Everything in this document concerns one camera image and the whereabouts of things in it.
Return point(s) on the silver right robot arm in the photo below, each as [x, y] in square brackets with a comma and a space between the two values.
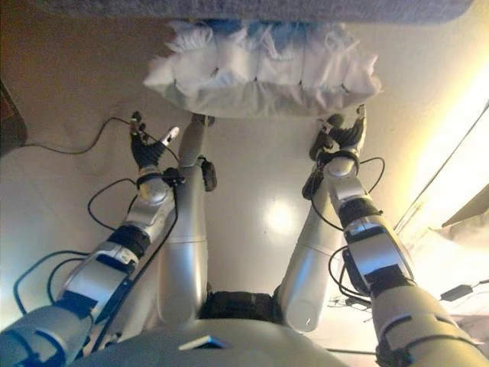
[382, 248]

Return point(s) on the silver robot leg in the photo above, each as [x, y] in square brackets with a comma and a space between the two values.
[305, 275]
[183, 267]

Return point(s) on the silver right robot leg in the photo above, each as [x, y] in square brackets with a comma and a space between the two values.
[305, 275]

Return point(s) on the black power adapter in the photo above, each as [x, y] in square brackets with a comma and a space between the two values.
[456, 292]

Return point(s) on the dark wooden cabinet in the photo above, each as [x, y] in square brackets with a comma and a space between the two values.
[9, 126]

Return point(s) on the white ruffled cushion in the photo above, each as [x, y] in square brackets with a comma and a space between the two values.
[267, 76]

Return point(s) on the silver left robot leg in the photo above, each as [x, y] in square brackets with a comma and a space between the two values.
[183, 267]

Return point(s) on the dark left robot hand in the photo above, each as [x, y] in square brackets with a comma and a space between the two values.
[147, 151]

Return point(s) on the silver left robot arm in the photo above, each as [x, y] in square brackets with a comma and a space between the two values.
[95, 275]

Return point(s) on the dark right robot hand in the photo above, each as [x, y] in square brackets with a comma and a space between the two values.
[345, 139]

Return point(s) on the grey upholstered tub armchair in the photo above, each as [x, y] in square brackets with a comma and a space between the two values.
[344, 9]

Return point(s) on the silver robot torso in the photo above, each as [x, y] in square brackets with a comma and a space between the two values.
[244, 351]

